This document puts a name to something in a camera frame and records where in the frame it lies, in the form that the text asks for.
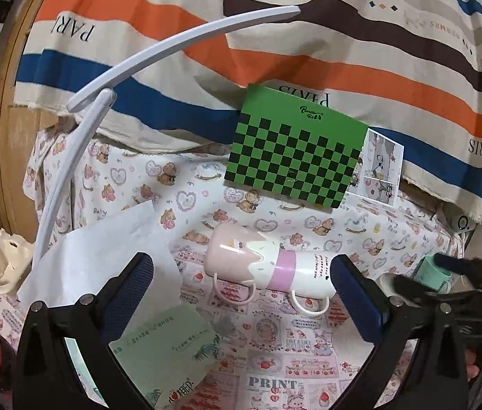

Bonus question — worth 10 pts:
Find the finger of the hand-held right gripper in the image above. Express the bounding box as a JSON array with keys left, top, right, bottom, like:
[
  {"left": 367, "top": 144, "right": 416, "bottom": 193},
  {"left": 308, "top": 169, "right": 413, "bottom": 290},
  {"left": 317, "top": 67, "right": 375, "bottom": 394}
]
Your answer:
[
  {"left": 392, "top": 274, "right": 481, "bottom": 310},
  {"left": 433, "top": 253, "right": 482, "bottom": 285}
]

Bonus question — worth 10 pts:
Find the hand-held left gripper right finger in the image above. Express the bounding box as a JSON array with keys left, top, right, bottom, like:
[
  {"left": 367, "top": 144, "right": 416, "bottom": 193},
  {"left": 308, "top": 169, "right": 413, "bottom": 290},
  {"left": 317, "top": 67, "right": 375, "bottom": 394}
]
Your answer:
[{"left": 332, "top": 254, "right": 469, "bottom": 410}]

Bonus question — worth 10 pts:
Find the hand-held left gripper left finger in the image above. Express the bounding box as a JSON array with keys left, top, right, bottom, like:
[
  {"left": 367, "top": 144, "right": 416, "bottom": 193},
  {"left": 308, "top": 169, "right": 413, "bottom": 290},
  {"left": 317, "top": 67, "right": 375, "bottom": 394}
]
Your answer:
[{"left": 12, "top": 252, "right": 156, "bottom": 410}]

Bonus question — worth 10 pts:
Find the mint green cup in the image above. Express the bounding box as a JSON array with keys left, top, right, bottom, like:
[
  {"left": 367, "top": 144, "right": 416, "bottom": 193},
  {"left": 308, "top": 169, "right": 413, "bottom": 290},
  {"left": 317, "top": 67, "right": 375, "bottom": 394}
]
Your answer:
[{"left": 413, "top": 255, "right": 453, "bottom": 295}]

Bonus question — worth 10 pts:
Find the white cup with pink band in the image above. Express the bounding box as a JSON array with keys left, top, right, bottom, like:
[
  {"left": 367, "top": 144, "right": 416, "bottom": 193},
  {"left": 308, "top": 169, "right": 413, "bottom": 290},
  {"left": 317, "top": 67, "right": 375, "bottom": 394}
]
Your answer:
[{"left": 264, "top": 248, "right": 339, "bottom": 316}]

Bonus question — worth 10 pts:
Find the white paper sheet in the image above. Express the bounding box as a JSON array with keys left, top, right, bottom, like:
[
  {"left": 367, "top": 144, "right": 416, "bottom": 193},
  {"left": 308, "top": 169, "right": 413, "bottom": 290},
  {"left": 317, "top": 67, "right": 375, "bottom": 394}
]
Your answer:
[{"left": 16, "top": 201, "right": 183, "bottom": 308}]

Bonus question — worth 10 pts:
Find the white round container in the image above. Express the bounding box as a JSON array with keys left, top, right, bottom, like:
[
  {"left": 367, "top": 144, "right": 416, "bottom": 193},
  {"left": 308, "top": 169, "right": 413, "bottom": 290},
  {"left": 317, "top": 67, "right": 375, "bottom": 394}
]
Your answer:
[{"left": 440, "top": 201, "right": 478, "bottom": 236}]

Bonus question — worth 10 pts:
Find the green tissue packet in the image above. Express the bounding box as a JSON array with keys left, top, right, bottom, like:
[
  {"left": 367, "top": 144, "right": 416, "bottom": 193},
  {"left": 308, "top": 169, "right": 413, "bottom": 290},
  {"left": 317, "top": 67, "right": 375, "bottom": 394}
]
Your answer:
[{"left": 64, "top": 304, "right": 221, "bottom": 410}]

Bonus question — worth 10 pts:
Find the bear print cloth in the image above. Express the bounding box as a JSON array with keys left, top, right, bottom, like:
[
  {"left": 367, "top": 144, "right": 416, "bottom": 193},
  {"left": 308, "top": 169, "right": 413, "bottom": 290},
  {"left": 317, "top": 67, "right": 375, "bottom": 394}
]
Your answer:
[{"left": 0, "top": 117, "right": 477, "bottom": 410}]

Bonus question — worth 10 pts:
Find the comic picture card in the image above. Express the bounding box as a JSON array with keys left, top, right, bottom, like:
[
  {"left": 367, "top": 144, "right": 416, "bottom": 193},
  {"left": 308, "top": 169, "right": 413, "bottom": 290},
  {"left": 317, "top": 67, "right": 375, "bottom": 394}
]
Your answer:
[{"left": 349, "top": 127, "right": 405, "bottom": 208}]

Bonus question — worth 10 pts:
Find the green checkered box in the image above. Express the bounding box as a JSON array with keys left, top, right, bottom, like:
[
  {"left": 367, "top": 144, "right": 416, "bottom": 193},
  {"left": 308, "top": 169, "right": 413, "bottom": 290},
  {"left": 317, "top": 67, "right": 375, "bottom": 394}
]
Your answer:
[{"left": 223, "top": 84, "right": 370, "bottom": 215}]

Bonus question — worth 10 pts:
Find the white curved lamp stand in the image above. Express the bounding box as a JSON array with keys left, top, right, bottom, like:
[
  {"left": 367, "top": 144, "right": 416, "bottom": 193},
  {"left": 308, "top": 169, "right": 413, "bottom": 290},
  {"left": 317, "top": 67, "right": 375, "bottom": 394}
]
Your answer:
[{"left": 31, "top": 5, "right": 302, "bottom": 274}]

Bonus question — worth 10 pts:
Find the striped blanket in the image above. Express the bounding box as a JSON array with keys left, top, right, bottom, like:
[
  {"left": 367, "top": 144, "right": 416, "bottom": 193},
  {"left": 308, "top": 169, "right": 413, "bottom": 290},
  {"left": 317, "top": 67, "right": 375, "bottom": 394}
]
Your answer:
[{"left": 12, "top": 0, "right": 482, "bottom": 227}]

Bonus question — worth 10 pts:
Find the wooden bed frame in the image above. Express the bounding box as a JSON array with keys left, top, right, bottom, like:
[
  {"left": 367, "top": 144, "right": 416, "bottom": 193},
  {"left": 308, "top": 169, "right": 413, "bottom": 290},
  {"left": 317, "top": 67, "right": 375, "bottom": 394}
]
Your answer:
[{"left": 0, "top": 0, "right": 81, "bottom": 240}]

